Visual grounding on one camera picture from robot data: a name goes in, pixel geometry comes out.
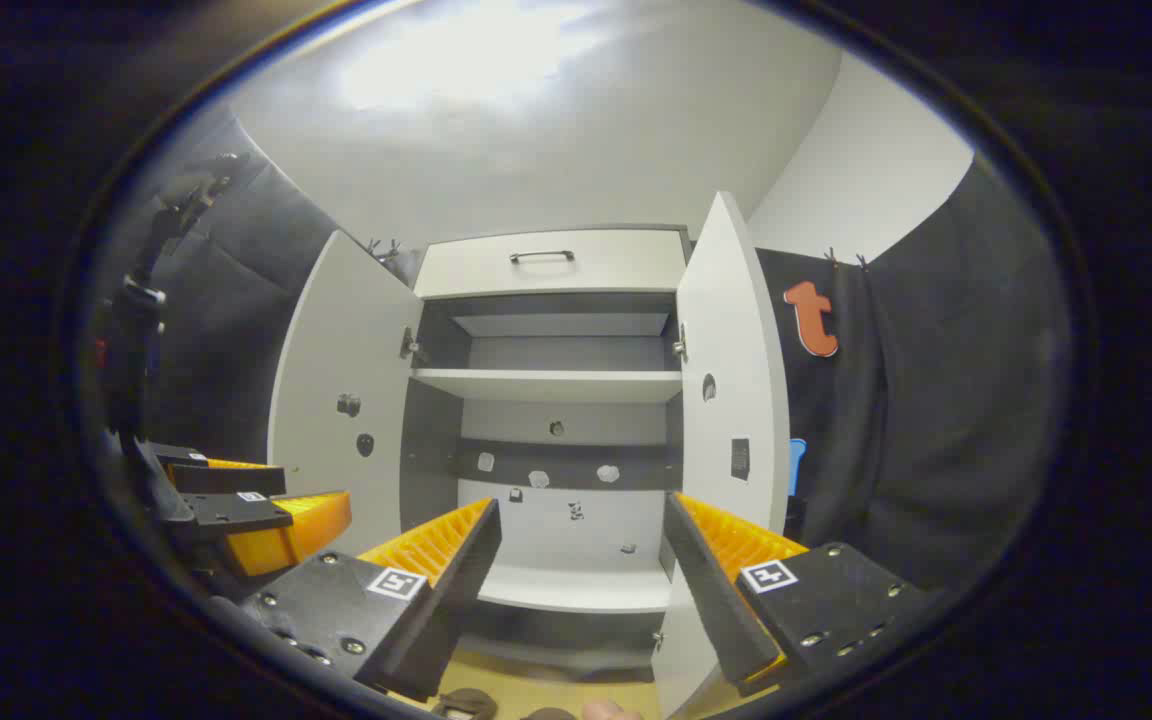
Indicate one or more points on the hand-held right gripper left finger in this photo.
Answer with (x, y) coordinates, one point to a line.
(456, 590)

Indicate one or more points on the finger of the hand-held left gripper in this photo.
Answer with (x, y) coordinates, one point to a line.
(226, 480)
(236, 512)

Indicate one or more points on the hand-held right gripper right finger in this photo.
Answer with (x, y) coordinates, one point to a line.
(711, 600)

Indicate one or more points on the white shoe cabinet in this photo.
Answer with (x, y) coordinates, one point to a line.
(546, 385)

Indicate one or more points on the white cabinet drawer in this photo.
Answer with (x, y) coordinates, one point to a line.
(586, 272)

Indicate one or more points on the black backdrop cloth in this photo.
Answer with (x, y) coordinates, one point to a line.
(226, 320)
(936, 400)

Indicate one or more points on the black backdrop stand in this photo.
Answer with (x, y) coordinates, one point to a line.
(141, 300)

